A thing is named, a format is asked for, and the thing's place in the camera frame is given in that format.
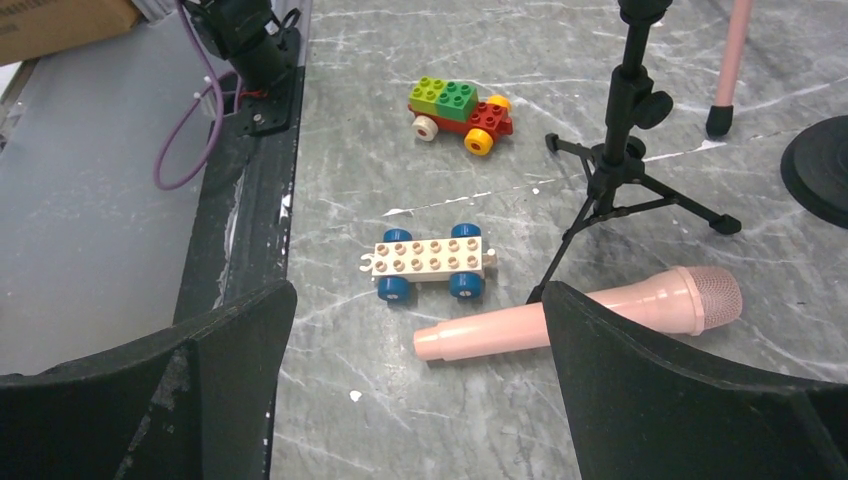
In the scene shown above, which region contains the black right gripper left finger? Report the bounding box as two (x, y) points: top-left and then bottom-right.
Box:
(1, 280), (297, 479)

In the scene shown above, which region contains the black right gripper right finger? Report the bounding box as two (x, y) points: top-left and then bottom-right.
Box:
(551, 314), (847, 479)

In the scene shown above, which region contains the black shock-mount tripod stand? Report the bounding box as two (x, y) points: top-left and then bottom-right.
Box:
(527, 0), (741, 304)

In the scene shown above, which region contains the black round-base mic stand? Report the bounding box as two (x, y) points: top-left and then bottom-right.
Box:
(780, 115), (847, 229)

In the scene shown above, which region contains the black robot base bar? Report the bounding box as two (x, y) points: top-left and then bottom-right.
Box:
(173, 63), (305, 323)

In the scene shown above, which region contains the pink music stand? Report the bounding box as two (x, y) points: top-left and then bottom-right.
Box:
(705, 0), (754, 139)

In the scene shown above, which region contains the pink microphone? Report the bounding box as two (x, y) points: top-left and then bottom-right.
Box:
(413, 266), (743, 362)

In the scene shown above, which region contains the white blue brick car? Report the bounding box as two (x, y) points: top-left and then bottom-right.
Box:
(359, 223), (498, 303)

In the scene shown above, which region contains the red green brick car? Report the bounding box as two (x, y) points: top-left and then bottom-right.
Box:
(407, 76), (514, 156)

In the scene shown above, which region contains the brown cardboard box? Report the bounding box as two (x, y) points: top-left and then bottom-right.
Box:
(1, 0), (141, 65)

